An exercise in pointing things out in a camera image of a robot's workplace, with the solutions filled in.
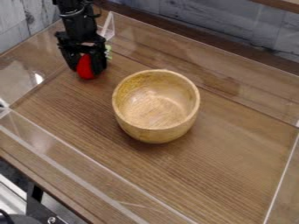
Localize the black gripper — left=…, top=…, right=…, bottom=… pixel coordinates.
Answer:
left=55, top=31, right=109, bottom=75

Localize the red plush fruit green leaf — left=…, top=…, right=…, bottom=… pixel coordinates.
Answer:
left=76, top=45, right=113, bottom=80

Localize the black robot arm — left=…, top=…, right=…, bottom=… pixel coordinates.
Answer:
left=52, top=0, right=109, bottom=80

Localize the light wooden bowl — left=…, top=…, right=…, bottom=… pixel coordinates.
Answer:
left=113, top=69, right=202, bottom=144

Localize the clear acrylic tray wall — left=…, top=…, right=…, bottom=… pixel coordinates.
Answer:
left=0, top=15, right=299, bottom=224

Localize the black metal table frame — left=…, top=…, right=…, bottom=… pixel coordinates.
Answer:
left=26, top=182, right=68, bottom=224

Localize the black cable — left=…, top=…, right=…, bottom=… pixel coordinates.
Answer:
left=0, top=208, right=16, bottom=224

